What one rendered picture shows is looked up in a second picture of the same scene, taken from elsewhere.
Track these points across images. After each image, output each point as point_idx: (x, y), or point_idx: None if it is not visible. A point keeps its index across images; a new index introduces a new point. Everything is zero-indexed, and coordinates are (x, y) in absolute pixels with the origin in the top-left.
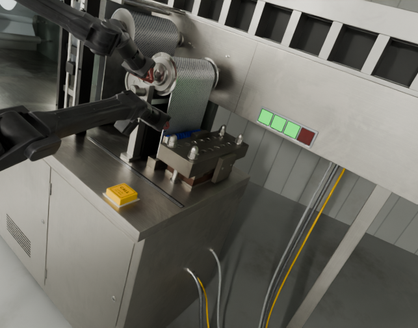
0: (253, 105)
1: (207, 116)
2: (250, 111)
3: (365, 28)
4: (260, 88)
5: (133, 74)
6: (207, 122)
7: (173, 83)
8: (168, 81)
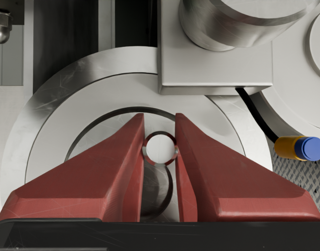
0: None
1: (127, 40)
2: (0, 108)
3: None
4: None
5: (186, 245)
6: (121, 24)
7: (14, 164)
8: (42, 171)
